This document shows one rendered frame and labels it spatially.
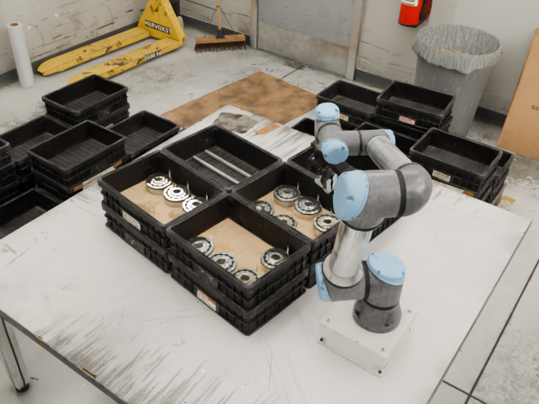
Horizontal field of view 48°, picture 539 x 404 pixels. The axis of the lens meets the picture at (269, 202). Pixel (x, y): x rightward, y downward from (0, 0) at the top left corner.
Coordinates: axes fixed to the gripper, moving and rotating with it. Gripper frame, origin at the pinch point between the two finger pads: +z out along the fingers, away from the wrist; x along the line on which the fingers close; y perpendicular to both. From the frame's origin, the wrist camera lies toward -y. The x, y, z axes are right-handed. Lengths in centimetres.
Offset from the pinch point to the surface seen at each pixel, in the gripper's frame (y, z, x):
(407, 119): 43, 78, -132
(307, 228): 4.4, 16.3, 7.3
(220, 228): 27.2, 13.3, 28.7
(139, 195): 63, 14, 36
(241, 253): 12.6, 11.5, 33.5
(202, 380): -8, 16, 73
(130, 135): 161, 76, -22
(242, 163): 50, 22, -6
